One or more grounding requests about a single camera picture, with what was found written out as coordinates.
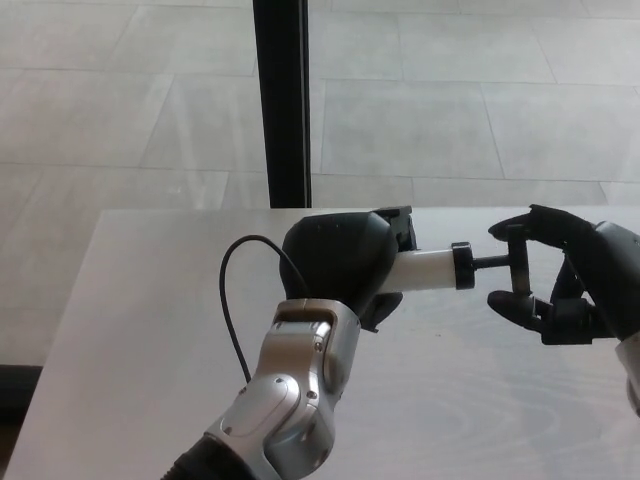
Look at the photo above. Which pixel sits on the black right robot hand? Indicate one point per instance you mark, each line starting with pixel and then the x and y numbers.
pixel 610 280

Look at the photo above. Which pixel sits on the white Franklin air pump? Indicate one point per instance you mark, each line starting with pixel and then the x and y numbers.
pixel 425 270

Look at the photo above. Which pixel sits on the black window frame post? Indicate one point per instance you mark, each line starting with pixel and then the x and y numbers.
pixel 282 100

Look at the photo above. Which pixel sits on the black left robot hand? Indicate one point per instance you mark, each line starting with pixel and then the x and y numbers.
pixel 335 260

